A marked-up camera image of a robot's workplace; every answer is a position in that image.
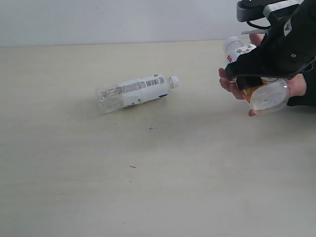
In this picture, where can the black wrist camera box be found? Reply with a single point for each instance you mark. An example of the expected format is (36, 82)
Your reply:
(250, 10)

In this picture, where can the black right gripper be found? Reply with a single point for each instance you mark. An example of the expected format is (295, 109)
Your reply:
(288, 49)

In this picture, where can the clear bottle white barcode label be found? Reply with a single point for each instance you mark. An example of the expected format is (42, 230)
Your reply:
(134, 92)

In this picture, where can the person's black sleeve forearm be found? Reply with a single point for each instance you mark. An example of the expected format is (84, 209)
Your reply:
(309, 97)

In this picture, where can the person's bare hand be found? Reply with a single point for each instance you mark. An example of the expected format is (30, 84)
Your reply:
(297, 85)

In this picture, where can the clear bottle floral fruit label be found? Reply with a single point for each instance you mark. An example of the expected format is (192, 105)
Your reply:
(270, 97)

